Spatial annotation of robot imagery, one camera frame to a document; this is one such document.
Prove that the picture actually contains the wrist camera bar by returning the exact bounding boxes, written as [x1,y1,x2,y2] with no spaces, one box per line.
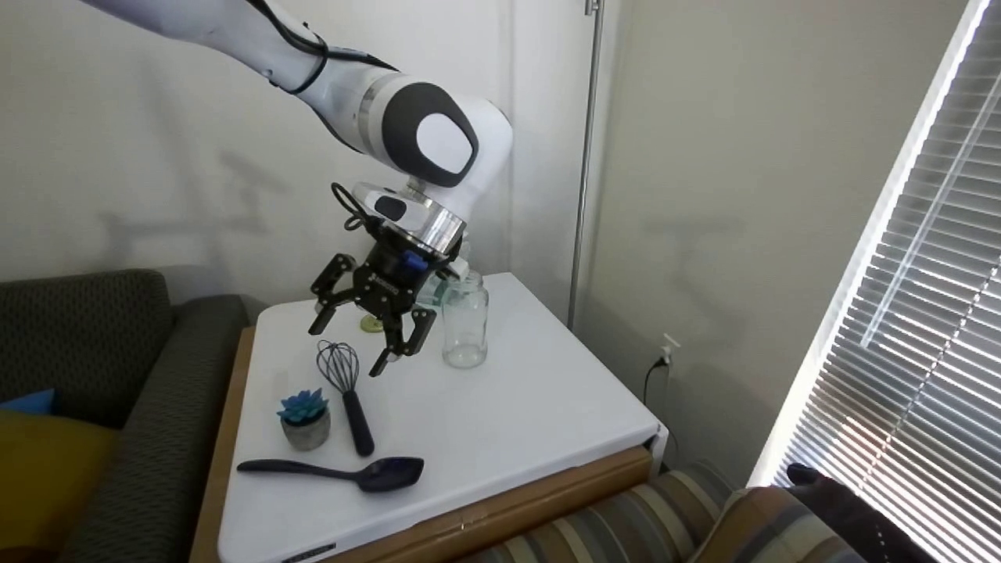
[356,184,422,227]

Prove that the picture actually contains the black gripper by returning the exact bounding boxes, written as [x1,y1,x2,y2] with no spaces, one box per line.
[306,223,437,382]

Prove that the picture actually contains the black fabric pile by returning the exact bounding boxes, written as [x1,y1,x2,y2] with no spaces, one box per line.
[787,459,942,563]

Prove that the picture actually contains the black power cord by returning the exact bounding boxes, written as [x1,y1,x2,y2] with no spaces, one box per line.
[640,353,670,412]

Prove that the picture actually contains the clear glass jar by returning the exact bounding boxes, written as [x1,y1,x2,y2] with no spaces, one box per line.
[437,268,494,371]

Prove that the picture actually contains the blue cushion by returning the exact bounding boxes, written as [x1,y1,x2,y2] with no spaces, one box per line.
[0,383,61,418]

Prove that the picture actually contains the dark grey couch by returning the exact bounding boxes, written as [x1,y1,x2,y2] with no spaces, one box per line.
[0,265,255,563]

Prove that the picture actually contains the white window blinds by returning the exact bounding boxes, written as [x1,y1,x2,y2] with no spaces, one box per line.
[749,0,1001,563]

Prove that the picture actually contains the striped couch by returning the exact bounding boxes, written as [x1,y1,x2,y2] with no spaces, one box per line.
[458,464,732,563]

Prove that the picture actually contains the thin metal wall pole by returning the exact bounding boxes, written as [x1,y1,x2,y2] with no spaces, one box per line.
[568,0,607,306]

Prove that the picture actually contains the blue succulent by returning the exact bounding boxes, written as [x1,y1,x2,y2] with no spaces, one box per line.
[277,383,334,453]

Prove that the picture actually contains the white wall outlet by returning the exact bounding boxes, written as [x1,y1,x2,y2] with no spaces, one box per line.
[654,331,685,379]

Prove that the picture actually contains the black wire whisk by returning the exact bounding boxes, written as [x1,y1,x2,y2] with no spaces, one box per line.
[313,337,380,459]

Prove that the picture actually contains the yellow cushion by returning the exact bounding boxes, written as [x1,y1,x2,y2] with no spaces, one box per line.
[0,405,123,556]

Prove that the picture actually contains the striped cushion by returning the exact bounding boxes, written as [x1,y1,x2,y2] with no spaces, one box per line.
[692,480,871,563]

